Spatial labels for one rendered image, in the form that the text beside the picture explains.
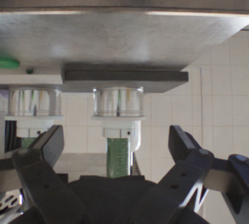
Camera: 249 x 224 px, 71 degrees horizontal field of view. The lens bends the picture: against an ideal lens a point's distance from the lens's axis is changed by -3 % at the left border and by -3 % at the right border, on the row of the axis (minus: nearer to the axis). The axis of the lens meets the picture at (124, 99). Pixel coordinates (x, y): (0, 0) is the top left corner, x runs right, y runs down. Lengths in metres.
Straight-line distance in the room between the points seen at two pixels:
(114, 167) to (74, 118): 1.56
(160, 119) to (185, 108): 0.27
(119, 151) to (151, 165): 1.59
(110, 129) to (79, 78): 0.07
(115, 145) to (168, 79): 0.10
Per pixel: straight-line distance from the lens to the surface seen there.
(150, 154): 1.79
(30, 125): 0.24
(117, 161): 0.23
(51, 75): 0.19
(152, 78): 0.19
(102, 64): 0.17
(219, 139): 1.98
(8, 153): 0.55
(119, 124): 0.22
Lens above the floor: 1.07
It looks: 4 degrees down
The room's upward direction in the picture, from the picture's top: 180 degrees counter-clockwise
